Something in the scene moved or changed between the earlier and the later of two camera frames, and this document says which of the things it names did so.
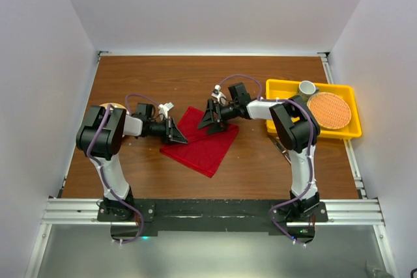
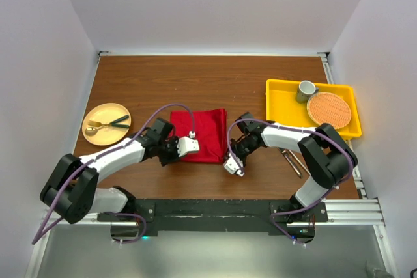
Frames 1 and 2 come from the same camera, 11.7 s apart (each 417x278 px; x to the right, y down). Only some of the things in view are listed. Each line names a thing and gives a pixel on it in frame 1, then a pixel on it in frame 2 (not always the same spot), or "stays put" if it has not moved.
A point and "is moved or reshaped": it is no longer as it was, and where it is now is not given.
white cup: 307,88 stays put
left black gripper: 174,135 → 174,157
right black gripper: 209,118 → 244,160
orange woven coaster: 329,110 stays put
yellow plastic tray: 277,90 stays put
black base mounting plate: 131,219 stays put
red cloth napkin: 203,151 is moved or reshaped
